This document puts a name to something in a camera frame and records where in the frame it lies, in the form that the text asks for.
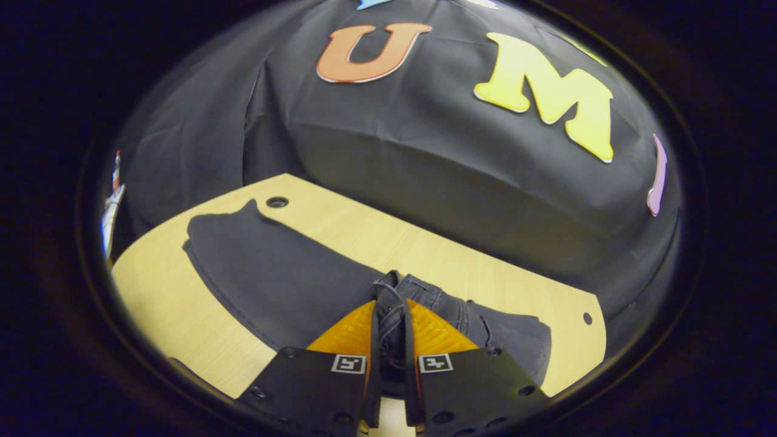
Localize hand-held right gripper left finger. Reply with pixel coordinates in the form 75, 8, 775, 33
236, 299, 382, 435

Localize black jeans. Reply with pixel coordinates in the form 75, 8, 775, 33
182, 199, 553, 398

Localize black backdrop cloth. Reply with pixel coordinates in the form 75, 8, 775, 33
112, 0, 684, 359

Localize white and red object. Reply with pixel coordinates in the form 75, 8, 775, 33
100, 151, 126, 262

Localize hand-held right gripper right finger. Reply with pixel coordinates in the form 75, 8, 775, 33
404, 297, 550, 435

